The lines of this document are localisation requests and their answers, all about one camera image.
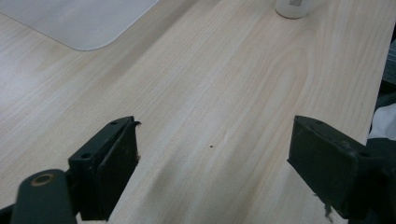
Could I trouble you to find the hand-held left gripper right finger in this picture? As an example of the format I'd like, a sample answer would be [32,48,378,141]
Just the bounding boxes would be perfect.
[287,115,387,220]

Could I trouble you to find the white cup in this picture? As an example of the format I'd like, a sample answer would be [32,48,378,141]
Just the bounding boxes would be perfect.
[275,0,316,20]

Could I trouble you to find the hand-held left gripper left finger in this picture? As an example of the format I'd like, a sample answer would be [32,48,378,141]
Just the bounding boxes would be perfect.
[67,116,142,222]

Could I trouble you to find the translucent white mat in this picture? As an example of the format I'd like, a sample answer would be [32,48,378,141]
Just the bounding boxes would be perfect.
[0,0,162,51]

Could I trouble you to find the white cloth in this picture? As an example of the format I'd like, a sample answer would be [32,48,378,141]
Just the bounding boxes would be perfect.
[367,103,396,141]

